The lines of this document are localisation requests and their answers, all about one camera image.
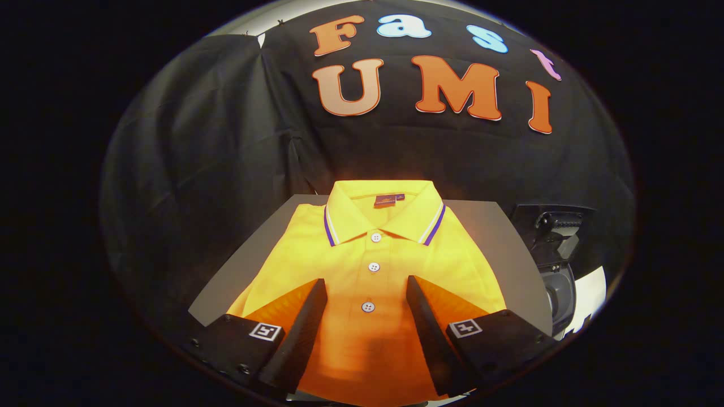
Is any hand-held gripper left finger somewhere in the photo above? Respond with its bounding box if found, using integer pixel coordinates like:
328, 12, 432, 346
181, 278, 329, 397

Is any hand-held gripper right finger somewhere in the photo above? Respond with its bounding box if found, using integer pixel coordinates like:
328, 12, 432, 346
406, 275, 559, 397

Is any yellow polo shirt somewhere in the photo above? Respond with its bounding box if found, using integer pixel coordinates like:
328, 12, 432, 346
226, 180, 507, 406

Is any tinted washing machine lid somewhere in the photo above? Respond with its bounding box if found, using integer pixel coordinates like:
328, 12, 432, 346
509, 203, 596, 267

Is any grey side table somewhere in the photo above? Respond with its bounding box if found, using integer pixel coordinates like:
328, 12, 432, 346
188, 194, 554, 340

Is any stack of white boards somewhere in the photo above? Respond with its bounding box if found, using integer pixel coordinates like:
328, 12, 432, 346
566, 266, 607, 334

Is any row of backdrop clips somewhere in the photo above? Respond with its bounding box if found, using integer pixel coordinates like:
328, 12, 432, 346
243, 19, 285, 36

